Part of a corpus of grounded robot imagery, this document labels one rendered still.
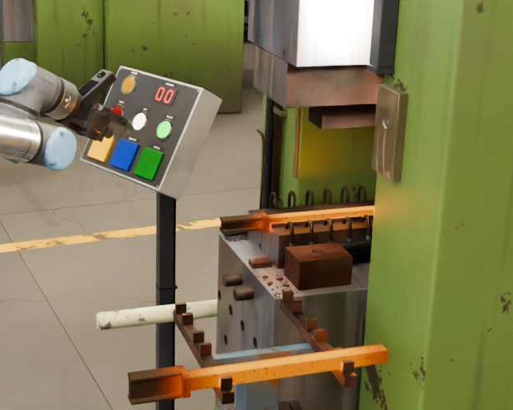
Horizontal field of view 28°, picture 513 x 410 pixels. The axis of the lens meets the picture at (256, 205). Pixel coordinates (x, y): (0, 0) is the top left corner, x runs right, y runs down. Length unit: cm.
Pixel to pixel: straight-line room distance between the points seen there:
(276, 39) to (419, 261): 56
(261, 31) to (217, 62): 490
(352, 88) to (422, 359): 58
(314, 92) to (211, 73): 502
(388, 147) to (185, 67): 518
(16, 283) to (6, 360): 69
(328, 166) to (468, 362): 70
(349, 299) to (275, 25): 59
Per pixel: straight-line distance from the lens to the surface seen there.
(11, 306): 423
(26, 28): 721
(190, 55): 705
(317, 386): 220
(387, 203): 201
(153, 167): 257
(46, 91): 231
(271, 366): 167
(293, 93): 209
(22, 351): 388
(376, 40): 194
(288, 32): 206
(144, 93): 270
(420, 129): 187
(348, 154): 248
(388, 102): 193
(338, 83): 213
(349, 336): 217
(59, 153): 218
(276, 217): 224
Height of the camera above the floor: 177
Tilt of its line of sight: 19 degrees down
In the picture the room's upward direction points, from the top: 2 degrees clockwise
